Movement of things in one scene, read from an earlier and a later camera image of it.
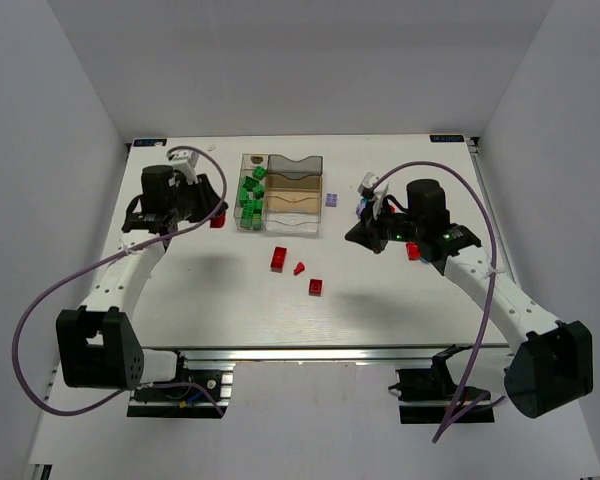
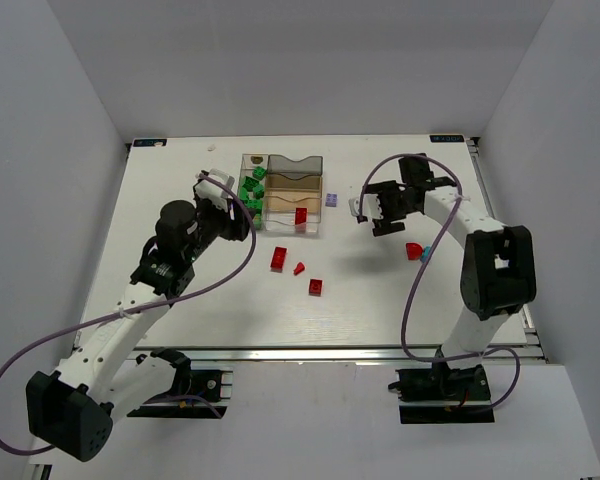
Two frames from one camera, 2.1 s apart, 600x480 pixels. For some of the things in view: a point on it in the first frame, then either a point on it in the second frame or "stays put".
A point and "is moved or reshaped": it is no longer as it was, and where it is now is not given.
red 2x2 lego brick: x=315 y=287 stays put
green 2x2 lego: x=258 y=191 stays put
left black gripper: x=200 y=195 -> x=236 y=226
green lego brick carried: x=250 y=183 stays put
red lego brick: x=219 y=221 is moved or reshaped
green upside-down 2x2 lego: x=259 y=172 stays put
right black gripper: x=376 y=226 -> x=387 y=209
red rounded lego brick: x=413 y=251 stays put
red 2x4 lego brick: x=278 y=259 stays put
